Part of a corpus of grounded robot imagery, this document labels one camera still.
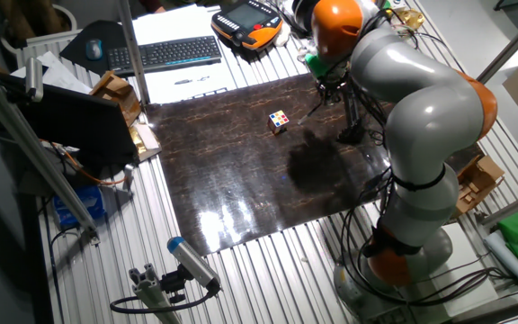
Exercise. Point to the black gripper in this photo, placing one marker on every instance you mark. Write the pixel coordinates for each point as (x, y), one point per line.
(334, 82)

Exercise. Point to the dark red sleeved forearm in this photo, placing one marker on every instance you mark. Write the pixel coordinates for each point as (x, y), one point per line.
(147, 4)

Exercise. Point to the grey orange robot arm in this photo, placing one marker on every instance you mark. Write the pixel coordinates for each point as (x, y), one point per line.
(430, 117)

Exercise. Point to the person hand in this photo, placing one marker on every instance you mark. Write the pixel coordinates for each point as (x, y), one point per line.
(158, 8)

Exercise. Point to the crumpled white cloth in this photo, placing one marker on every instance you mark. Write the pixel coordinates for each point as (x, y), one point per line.
(304, 55)

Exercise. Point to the colourful puzzle cube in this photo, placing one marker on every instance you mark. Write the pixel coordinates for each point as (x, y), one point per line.
(279, 120)

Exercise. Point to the black filament spool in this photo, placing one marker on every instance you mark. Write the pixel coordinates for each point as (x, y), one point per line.
(303, 15)

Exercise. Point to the thin black upright pole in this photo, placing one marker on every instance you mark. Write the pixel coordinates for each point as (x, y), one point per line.
(381, 3)

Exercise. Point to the yellow green button box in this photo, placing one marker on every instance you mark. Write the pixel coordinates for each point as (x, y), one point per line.
(387, 4)

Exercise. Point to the orange black teach pendant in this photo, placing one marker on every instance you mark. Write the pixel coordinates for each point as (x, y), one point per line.
(245, 22)

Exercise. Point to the golden translucent object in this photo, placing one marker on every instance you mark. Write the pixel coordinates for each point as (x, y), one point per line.
(414, 19)

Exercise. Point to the small white box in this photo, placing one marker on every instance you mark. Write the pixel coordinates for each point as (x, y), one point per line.
(399, 4)

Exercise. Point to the dark marble pattern mat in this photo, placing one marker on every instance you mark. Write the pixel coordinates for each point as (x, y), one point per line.
(241, 189)

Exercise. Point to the black computer keyboard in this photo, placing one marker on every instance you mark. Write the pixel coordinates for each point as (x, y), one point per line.
(164, 54)

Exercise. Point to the large white paper sheet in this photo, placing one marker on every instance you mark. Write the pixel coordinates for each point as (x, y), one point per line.
(173, 22)

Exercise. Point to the open cardboard box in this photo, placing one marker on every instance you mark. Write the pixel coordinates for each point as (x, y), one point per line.
(481, 184)

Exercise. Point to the gold foil box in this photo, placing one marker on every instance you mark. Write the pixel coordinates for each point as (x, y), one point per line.
(141, 140)

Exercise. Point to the brown box with flaps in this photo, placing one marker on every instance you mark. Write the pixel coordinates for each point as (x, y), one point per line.
(117, 92)

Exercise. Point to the white flat board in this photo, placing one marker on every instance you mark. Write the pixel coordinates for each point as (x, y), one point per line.
(470, 270)

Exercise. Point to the black mouse pad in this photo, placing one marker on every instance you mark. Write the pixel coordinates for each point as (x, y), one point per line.
(106, 31)

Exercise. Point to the grey blue computer mouse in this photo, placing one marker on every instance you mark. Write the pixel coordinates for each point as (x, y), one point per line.
(94, 49)

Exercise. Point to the pale blue rolled sheet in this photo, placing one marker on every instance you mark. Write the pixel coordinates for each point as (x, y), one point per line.
(508, 258)

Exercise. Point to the black flat monitor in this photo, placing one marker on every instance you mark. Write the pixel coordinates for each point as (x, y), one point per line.
(79, 121)

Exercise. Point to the short aluminium profile stub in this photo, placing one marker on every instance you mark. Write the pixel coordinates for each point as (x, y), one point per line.
(151, 292)

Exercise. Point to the stack of white papers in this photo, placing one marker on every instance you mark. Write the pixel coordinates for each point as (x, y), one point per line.
(61, 74)

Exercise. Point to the blue tissue pack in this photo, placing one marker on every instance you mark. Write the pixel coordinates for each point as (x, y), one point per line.
(79, 207)

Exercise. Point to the white round bin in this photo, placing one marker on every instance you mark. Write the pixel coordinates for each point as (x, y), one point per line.
(68, 13)

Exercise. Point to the long aluminium profile beam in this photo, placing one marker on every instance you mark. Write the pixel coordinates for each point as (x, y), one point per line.
(29, 148)

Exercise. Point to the green gripper mount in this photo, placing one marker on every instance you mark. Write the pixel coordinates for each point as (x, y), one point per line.
(316, 65)

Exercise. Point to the silver stand post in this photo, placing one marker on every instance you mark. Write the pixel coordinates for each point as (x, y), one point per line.
(511, 47)

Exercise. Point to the upright aluminium post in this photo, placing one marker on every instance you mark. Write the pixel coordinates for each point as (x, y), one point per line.
(132, 49)

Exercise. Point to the silver camera blue tip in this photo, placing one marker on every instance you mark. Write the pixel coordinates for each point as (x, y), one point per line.
(191, 261)

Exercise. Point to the small silver bracket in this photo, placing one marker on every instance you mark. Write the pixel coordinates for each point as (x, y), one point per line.
(128, 175)

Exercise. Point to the horizontal aluminium rail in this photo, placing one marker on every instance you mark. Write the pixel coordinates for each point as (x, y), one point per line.
(515, 206)

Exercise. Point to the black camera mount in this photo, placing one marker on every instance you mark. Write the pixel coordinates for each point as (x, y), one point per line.
(174, 283)

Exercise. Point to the silver bar camera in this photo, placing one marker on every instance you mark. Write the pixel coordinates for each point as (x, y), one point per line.
(34, 78)

